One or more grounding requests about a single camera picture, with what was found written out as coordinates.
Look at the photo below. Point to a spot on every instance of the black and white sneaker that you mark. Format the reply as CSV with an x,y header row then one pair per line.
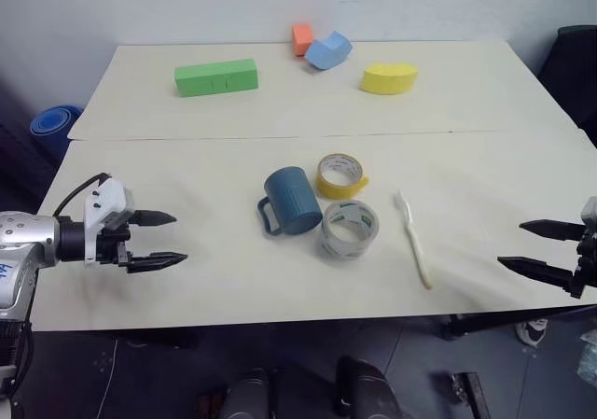
x,y
532,330

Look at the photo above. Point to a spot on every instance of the yellow tape roll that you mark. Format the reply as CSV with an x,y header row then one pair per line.
x,y
329,185

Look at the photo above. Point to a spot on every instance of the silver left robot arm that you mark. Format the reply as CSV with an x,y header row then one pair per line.
x,y
23,241

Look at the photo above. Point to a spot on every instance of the blue rolled foam mat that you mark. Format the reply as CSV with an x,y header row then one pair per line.
x,y
51,122

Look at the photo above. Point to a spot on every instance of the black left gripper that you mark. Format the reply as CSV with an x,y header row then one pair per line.
x,y
114,239

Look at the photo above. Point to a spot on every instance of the green foam block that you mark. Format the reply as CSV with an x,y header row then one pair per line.
x,y
214,80

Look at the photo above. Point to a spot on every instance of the orange foam cube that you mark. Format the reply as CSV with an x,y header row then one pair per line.
x,y
302,41

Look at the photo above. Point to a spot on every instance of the black chair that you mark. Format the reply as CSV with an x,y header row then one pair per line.
x,y
571,74

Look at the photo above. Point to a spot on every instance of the white toothbrush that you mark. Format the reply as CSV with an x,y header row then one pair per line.
x,y
414,241

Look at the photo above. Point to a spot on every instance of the yellow curved foam block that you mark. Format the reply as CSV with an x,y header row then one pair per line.
x,y
387,82

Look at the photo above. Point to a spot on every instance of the dark rounded robot leg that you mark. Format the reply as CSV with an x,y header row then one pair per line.
x,y
247,395
364,386

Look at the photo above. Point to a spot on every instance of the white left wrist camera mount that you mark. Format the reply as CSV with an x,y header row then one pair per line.
x,y
103,204

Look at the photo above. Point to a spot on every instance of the black table frame bar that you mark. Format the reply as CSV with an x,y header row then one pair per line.
x,y
513,321

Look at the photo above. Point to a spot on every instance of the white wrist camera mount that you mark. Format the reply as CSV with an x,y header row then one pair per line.
x,y
103,204
590,213

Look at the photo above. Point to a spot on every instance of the clear tape roll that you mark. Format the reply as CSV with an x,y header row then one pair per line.
x,y
347,246

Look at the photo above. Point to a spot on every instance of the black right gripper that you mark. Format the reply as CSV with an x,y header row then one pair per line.
x,y
585,262

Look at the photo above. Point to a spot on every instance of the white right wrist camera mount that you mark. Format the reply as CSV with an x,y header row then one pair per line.
x,y
590,213

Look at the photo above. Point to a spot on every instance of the blue ribbed plastic mug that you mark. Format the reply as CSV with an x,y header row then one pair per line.
x,y
294,199

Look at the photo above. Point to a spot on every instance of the blue curved foam block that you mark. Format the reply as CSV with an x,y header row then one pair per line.
x,y
326,54

